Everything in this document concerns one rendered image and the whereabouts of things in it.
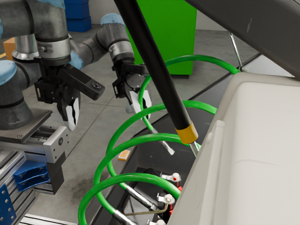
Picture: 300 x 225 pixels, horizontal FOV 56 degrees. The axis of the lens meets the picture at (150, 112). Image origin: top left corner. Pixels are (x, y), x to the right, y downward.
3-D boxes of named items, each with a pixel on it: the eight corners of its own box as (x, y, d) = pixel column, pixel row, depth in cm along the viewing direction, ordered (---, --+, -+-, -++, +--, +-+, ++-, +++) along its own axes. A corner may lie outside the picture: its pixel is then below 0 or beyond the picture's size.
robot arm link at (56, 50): (74, 35, 68) (56, 44, 62) (77, 53, 71) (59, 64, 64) (47, 32, 70) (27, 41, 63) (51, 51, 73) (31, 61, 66)
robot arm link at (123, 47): (135, 41, 91) (113, 40, 86) (139, 54, 90) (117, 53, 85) (123, 53, 97) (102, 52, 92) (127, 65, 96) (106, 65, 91)
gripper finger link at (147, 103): (147, 122, 91) (136, 96, 93) (157, 115, 87) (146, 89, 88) (139, 124, 89) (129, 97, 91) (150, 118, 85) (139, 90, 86)
